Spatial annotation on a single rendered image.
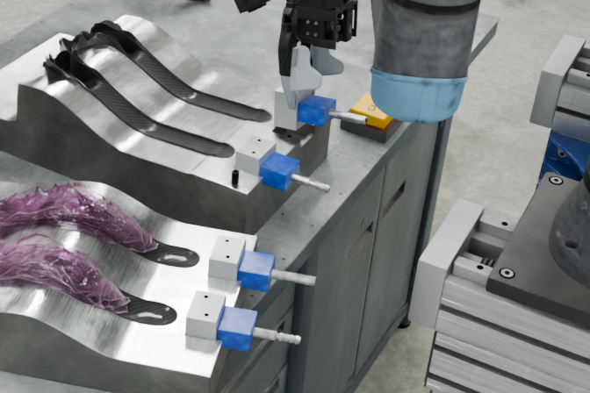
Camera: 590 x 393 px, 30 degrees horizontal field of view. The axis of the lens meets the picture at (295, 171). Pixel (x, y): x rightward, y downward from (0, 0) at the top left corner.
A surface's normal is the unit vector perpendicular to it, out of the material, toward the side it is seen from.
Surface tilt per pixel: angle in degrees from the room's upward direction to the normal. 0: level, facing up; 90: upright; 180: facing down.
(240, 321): 0
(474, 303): 90
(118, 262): 28
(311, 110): 82
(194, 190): 90
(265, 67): 0
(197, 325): 90
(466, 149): 0
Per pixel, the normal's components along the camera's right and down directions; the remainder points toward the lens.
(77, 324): 0.54, -0.64
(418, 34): -0.32, 0.52
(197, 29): 0.08, -0.82
